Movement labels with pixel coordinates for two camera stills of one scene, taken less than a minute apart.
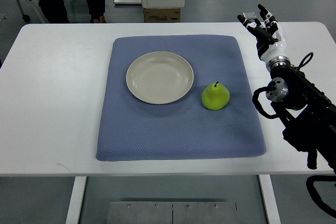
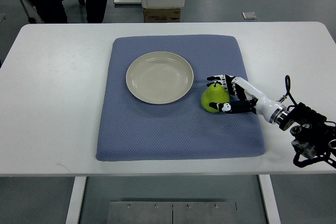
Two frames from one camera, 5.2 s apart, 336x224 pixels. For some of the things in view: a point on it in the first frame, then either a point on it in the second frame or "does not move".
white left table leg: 79,188 does not move
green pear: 215,96 does not move
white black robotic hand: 271,40 to 243,98
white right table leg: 269,199 does not move
